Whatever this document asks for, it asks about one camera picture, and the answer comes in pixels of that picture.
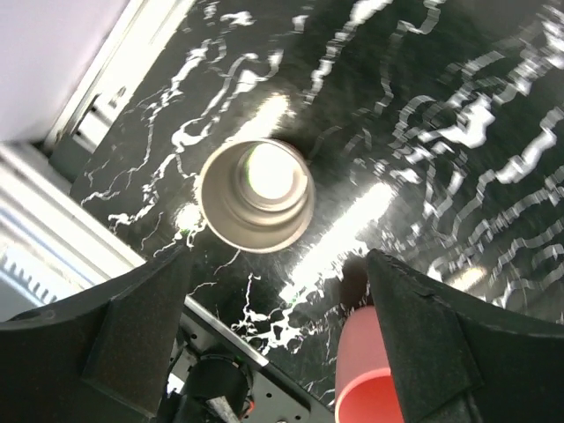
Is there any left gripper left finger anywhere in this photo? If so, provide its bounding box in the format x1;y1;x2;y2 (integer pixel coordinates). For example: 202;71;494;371
1;246;189;422

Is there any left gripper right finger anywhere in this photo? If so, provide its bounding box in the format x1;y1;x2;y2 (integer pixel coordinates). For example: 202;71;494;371
366;249;563;422

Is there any pink plastic cup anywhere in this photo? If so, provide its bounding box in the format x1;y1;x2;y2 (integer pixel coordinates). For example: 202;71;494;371
335;307;404;423

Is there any stainless steel cup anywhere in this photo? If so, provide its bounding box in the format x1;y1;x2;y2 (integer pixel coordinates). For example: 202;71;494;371
197;138;315;254

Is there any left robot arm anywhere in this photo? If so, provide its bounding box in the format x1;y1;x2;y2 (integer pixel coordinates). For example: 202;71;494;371
1;248;563;422

